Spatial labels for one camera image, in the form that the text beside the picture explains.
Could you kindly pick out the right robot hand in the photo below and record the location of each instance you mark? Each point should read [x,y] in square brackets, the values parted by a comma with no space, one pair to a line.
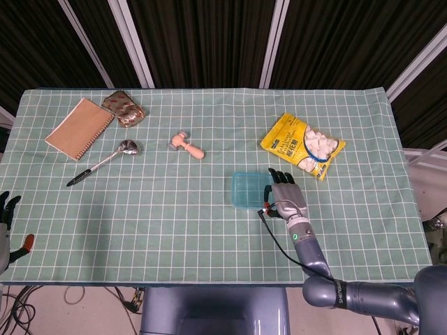
[288,199]

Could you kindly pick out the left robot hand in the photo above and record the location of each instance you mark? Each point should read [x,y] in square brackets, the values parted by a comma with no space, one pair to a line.
[3,240]

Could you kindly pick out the teal plastic lid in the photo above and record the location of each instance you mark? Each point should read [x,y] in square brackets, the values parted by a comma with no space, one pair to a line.
[248,190]

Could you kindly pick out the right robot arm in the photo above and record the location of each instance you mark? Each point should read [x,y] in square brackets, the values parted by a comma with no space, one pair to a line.
[314,258]

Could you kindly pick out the yellow marshmallow bag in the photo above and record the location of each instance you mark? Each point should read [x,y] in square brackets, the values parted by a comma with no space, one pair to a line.
[290,141]

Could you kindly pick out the small wooden toy hammer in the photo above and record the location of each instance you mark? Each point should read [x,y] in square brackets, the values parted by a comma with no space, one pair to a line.
[191,150]

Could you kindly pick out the green checked tablecloth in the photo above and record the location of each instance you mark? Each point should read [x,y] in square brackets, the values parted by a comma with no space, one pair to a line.
[157,223]

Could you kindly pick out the grey-blue robot torso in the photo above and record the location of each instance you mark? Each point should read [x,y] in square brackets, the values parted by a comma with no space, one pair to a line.
[214,310]

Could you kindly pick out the brown spiral notebook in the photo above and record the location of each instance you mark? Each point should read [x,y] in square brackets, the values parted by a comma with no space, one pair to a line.
[78,129]

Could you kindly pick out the white metal rack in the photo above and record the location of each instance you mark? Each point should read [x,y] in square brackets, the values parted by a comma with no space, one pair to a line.
[424,153]

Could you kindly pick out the crinkled silver object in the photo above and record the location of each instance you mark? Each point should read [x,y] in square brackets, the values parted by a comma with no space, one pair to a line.
[438,222]

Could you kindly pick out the black pleated curtain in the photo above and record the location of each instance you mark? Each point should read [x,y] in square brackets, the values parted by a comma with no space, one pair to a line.
[209,42]

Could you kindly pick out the gold foil snack packet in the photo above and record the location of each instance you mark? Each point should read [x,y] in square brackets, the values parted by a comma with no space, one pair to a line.
[124,109]

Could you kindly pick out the thin white frame post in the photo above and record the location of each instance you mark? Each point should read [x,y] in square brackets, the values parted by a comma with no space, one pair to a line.
[85,42]

